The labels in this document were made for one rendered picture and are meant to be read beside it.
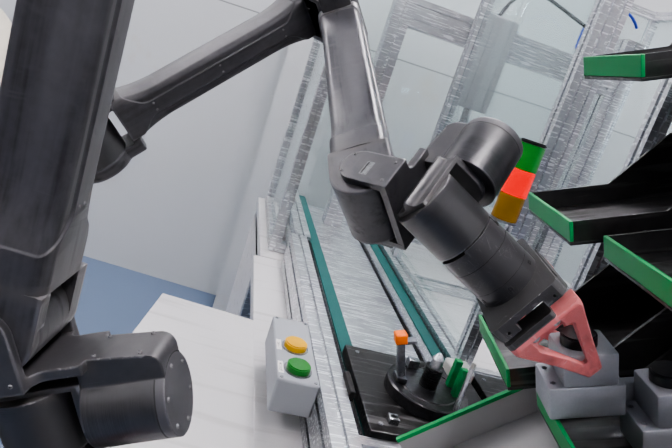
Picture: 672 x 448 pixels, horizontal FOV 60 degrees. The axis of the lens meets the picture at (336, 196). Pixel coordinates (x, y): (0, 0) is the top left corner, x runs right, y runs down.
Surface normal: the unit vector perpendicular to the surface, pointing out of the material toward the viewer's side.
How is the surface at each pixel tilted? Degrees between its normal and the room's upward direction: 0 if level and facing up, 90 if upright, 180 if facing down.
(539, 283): 63
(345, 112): 46
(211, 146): 90
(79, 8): 90
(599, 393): 92
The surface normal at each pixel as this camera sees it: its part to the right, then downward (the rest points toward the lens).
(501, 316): -0.71, -0.69
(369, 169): -0.29, -0.70
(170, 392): 0.99, -0.15
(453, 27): 0.14, 0.27
